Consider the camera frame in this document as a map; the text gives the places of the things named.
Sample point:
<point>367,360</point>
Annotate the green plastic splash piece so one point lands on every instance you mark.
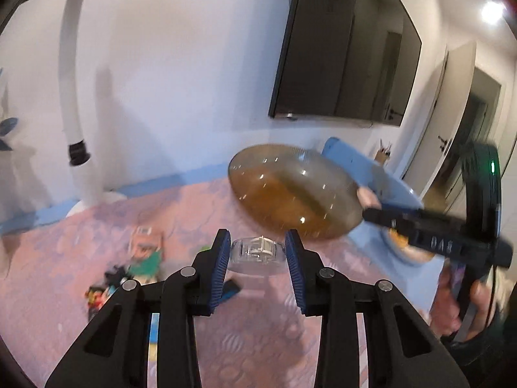
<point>145,268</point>

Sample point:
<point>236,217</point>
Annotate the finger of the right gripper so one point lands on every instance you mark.
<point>444,235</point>

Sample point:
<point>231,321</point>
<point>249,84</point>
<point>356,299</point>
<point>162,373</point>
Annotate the white door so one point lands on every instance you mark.
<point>445,119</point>

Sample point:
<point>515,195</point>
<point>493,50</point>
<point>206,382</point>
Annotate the person's right hand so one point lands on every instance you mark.
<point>444,317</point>

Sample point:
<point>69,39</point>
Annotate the brown glass bowl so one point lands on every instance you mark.
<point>285,187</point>

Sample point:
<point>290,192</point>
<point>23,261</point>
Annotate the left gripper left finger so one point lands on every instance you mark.
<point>112,351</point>

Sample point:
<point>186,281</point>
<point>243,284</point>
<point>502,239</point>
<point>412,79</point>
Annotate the pink floral tablecloth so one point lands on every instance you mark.
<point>256,337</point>

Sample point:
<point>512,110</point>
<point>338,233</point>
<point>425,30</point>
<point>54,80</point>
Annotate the white lamp pole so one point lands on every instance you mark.
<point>88,187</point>

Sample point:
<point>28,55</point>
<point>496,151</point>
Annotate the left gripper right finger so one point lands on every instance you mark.
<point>402,351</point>

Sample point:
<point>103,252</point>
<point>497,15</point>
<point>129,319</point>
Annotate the clear plastic tape dispenser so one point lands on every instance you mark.
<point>258,256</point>

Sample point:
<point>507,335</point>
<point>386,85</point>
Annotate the black wall television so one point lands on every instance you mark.
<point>346,59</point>

